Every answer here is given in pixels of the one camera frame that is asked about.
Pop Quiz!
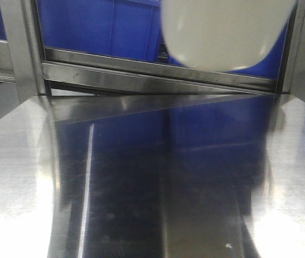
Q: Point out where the blue crate left background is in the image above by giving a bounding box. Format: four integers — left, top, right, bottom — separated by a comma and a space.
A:
36, 0, 166, 59

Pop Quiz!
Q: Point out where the blue crate background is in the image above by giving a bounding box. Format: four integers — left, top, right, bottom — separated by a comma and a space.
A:
36, 0, 166, 59
168, 26, 289, 79

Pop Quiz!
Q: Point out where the blue crate right background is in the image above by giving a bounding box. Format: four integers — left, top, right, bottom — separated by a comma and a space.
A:
168, 26, 289, 79

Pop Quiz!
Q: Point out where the stainless steel shelf frame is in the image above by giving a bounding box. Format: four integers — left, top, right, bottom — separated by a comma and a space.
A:
0, 0, 305, 113

